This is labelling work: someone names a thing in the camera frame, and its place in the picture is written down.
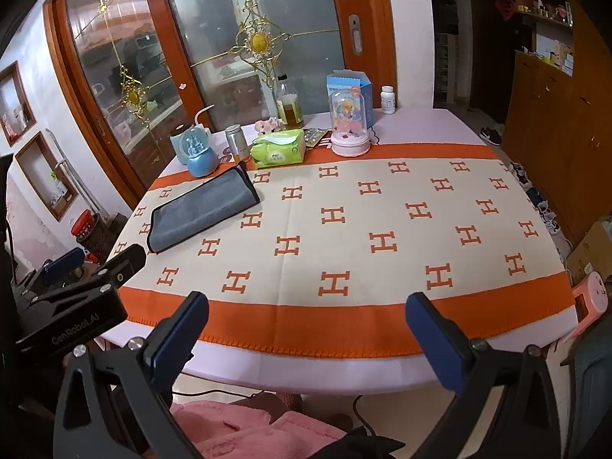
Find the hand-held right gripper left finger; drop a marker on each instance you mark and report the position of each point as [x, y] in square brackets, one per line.
[178, 332]

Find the red lid jar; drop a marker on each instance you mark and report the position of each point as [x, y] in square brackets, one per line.
[85, 222]

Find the blue carton box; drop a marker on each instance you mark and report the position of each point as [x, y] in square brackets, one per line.
[364, 90]

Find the small pink toy figure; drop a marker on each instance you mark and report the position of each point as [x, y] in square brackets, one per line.
[267, 125]

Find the orange patterned tablecloth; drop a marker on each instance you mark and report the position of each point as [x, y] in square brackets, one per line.
[420, 124]

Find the wooden cabinet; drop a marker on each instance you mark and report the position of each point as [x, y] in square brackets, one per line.
[554, 105]

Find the silver blister pack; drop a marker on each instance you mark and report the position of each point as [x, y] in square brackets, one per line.
[315, 136]

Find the green wet wipes pack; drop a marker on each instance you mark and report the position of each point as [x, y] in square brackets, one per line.
[277, 150]

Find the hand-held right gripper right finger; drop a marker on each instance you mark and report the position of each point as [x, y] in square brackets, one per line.
[435, 344]

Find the grey towel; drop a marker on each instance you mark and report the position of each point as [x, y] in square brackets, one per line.
[201, 208]

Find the cardboard box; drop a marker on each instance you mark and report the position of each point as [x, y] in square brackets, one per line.
[593, 248]

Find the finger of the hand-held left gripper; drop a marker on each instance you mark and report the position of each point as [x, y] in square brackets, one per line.
[62, 264]
[125, 262]

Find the pink plastic stool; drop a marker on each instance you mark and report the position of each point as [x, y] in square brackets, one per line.
[590, 296]

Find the small wooden wall frame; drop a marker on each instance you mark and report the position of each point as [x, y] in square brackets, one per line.
[4, 105]

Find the black sneaker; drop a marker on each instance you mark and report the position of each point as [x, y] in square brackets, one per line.
[491, 136]

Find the blue snow globe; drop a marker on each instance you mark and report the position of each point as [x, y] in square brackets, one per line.
[198, 160]

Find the orange patterned table blanket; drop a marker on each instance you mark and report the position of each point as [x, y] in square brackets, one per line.
[358, 229]

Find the black and white shoe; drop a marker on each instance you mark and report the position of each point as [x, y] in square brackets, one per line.
[520, 174]
[550, 217]

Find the large wooden wall frame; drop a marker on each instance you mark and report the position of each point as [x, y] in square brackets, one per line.
[21, 162]

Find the white pill bottle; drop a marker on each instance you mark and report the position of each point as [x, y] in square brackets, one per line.
[388, 101]

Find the silver can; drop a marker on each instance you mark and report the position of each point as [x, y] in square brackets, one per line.
[235, 143]

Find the pink fleece garment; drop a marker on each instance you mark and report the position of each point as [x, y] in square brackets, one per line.
[239, 430]

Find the glass bottle with yellow liquid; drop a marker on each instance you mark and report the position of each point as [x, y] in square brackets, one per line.
[289, 110]

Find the pink dome music box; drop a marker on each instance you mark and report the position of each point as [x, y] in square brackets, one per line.
[349, 124]

